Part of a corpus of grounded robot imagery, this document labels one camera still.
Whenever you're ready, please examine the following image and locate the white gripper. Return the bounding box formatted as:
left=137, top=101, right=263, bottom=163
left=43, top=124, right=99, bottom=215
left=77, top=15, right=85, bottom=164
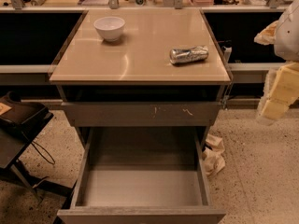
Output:
left=254, top=0, right=299, bottom=125

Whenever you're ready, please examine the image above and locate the beige top drawer cabinet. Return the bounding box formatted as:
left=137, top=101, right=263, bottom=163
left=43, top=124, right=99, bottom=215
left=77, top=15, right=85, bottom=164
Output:
left=50, top=8, right=232, bottom=142

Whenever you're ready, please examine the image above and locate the grey open middle drawer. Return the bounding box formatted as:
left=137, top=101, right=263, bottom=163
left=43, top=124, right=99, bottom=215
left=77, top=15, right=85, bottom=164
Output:
left=58, top=127, right=225, bottom=224

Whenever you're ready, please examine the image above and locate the grey closed top drawer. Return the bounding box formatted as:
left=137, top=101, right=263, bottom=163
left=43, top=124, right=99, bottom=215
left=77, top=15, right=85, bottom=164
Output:
left=62, top=102, right=221, bottom=127

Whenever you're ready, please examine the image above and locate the white ceramic bowl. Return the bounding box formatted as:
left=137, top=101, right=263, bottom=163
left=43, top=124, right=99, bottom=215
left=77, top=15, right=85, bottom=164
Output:
left=93, top=17, right=125, bottom=41

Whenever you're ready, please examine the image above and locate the black cable loop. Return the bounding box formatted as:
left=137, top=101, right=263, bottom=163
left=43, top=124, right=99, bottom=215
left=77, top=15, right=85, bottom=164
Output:
left=30, top=140, right=56, bottom=166

